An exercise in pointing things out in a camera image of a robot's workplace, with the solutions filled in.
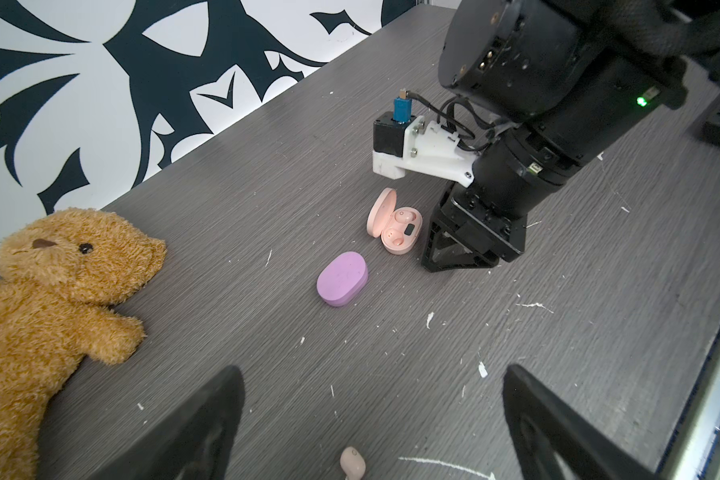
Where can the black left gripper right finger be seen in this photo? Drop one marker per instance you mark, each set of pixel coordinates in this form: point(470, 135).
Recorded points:
point(546, 433)

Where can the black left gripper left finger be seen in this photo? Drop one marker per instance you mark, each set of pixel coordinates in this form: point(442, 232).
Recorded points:
point(193, 442)

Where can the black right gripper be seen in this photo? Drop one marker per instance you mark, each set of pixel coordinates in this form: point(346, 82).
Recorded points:
point(478, 226)

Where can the pink earbud charging case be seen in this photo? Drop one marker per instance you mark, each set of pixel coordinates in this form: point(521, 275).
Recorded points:
point(397, 238)

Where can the purple earbud charging case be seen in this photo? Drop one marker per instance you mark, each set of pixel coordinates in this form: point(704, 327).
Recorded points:
point(342, 279)

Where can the pink earbud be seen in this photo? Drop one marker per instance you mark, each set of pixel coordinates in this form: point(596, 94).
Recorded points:
point(352, 464)
point(405, 215)

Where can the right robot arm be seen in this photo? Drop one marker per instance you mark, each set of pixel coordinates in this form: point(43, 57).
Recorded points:
point(569, 78)

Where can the brown teddy bear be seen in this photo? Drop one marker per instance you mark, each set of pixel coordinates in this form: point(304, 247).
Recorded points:
point(61, 278)

